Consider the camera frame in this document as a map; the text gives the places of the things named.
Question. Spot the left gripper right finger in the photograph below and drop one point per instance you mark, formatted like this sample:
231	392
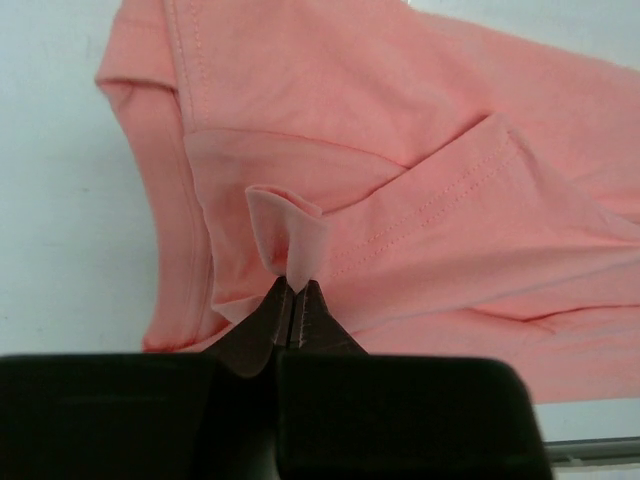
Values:
313	329

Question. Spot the pink t-shirt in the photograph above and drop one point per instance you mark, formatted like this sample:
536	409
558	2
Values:
453	189

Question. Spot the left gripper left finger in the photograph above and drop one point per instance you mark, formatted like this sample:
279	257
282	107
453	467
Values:
246	349

